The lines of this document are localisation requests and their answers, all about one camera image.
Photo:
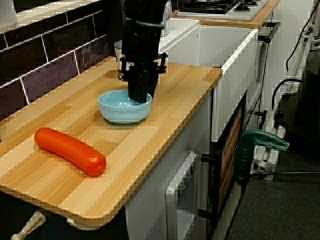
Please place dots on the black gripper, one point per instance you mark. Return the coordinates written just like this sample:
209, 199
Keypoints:
141, 42

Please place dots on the light blue plastic bowl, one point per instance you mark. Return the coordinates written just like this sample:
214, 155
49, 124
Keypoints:
117, 112

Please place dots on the tomato soup can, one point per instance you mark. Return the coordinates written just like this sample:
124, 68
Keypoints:
118, 50

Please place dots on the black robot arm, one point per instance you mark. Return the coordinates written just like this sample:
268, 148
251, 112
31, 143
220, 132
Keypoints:
145, 10

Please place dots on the white toy sink unit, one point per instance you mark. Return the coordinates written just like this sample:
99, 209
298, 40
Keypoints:
212, 45

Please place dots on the red toy sausage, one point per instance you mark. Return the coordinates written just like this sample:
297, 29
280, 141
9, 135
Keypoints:
70, 150

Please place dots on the wood look oven door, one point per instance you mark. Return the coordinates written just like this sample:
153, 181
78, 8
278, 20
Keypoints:
230, 150

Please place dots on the toy stove top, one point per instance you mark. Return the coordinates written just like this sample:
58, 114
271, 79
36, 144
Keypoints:
240, 15

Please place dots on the white counter cabinet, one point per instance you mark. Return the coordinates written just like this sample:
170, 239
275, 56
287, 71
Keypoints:
150, 200

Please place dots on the grey toy dishwasher door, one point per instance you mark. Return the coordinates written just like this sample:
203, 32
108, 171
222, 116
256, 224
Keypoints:
171, 200

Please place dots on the dark olive bag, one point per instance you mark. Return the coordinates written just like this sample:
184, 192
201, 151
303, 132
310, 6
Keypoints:
307, 112

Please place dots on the white bracket under counter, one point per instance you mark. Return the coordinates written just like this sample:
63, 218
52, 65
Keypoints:
85, 226

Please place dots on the white metal frame stand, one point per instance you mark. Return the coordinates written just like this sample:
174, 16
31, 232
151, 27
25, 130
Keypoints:
306, 37

